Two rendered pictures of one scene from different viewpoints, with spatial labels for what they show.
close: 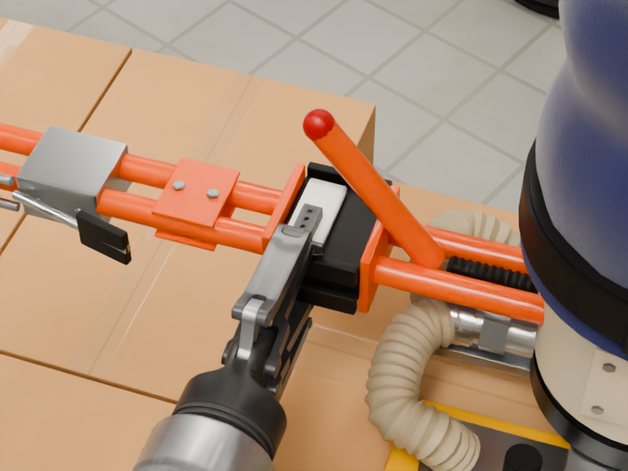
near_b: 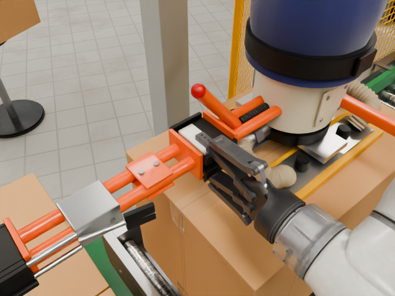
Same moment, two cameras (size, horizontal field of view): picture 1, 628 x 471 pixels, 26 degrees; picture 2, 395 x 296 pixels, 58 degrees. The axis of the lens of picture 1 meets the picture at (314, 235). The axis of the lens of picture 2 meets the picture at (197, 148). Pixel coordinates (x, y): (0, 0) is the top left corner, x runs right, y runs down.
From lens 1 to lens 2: 0.69 m
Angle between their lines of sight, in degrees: 40
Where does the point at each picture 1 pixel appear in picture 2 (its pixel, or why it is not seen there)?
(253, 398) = (290, 194)
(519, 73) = (31, 153)
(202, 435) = (310, 216)
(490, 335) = (259, 136)
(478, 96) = (27, 167)
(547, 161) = (304, 29)
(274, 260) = (231, 150)
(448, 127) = not seen: hidden behind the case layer
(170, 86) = not seen: outside the picture
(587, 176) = (334, 14)
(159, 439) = (298, 235)
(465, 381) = not seen: hidden behind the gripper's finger
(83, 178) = (103, 204)
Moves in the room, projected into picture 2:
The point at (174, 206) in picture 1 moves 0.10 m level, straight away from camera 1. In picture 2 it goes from (151, 179) to (95, 160)
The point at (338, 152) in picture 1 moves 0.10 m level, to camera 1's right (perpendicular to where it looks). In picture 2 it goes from (211, 96) to (240, 66)
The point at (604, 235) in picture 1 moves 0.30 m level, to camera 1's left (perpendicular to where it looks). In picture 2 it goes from (346, 33) to (263, 155)
